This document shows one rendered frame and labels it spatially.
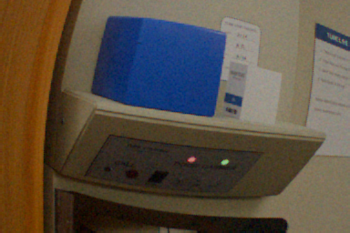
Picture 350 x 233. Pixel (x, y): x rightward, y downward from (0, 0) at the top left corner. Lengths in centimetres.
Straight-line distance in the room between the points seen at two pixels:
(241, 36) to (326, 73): 66
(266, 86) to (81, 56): 21
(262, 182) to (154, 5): 25
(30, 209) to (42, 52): 19
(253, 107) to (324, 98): 73
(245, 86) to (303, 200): 78
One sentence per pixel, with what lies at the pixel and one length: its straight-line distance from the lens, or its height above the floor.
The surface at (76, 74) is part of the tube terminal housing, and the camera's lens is 109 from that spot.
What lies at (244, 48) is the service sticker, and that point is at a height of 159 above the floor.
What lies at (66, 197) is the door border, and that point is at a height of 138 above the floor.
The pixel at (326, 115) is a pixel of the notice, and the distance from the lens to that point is 184.
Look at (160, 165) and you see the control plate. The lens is 108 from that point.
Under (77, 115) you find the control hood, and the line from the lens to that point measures 103.
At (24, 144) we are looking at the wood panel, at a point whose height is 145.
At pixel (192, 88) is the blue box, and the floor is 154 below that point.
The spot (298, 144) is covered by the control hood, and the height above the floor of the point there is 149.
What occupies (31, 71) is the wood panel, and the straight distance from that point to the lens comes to 98.
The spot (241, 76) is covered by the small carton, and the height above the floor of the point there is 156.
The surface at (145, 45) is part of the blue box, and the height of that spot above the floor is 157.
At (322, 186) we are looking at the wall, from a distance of 188.
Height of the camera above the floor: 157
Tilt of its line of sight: 3 degrees down
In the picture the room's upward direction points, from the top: 10 degrees clockwise
